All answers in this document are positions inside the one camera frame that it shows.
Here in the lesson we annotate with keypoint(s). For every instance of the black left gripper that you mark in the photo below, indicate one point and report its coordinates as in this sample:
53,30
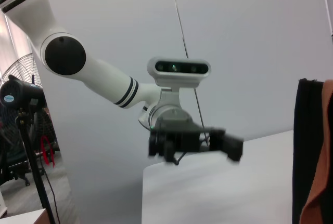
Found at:
187,138

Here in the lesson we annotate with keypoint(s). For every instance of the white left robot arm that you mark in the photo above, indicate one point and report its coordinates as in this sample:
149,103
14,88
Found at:
104,76

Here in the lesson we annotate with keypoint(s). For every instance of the black mesh office chair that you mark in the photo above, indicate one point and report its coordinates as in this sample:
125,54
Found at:
13,153
44,122

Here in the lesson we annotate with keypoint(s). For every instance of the black light stand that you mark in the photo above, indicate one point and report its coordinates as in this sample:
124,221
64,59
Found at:
38,177

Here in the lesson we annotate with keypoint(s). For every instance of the white side table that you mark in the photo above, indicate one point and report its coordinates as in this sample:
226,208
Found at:
20,217

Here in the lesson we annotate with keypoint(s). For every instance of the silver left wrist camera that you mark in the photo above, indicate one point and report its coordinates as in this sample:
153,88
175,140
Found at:
179,68

